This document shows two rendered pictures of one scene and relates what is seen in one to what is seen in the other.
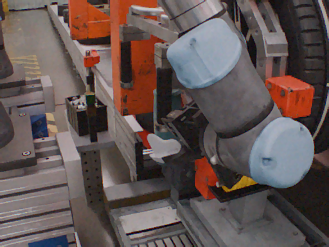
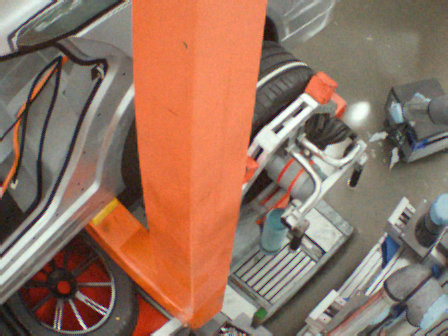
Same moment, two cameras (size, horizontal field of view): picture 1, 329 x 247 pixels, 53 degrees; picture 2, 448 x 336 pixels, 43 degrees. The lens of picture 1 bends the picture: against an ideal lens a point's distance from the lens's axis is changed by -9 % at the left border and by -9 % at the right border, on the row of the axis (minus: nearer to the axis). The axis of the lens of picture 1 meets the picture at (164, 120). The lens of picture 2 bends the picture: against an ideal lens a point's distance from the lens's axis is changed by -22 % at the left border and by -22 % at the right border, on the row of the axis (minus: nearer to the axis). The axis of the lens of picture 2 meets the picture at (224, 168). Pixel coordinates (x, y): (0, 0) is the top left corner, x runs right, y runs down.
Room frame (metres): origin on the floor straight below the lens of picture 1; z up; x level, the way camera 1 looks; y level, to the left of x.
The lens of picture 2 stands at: (1.77, 0.79, 2.96)
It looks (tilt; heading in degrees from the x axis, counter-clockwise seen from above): 61 degrees down; 240
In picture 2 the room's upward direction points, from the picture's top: 5 degrees clockwise
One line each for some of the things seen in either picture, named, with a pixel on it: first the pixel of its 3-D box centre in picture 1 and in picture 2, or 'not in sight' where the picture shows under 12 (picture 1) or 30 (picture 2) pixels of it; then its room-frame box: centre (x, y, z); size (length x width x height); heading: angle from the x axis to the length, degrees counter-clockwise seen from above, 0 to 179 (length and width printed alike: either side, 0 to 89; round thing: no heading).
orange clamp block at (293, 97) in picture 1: (287, 96); (332, 107); (0.72, -0.28, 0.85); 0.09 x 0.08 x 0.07; 21
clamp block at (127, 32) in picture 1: (134, 31); (295, 221); (1.10, 0.09, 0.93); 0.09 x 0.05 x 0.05; 111
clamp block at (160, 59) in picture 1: (177, 53); (355, 156); (0.78, -0.03, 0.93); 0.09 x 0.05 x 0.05; 111
